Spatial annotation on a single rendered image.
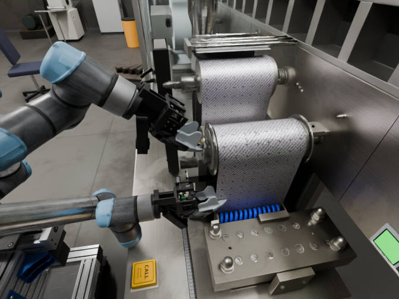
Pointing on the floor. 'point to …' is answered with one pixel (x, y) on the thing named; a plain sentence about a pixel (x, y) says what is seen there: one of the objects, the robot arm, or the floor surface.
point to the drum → (130, 31)
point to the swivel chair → (18, 70)
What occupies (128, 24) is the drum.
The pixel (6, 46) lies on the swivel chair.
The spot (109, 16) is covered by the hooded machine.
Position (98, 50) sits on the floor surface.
